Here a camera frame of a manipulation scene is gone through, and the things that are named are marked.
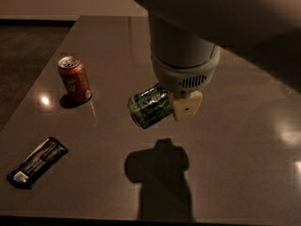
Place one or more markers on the black snack bar wrapper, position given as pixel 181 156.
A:
pixel 37 163

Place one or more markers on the red cola can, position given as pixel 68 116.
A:
pixel 74 77

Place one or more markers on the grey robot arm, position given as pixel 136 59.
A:
pixel 187 35

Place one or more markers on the grey vented gripper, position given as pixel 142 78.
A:
pixel 184 75

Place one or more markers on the green soda can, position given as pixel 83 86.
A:
pixel 149 106

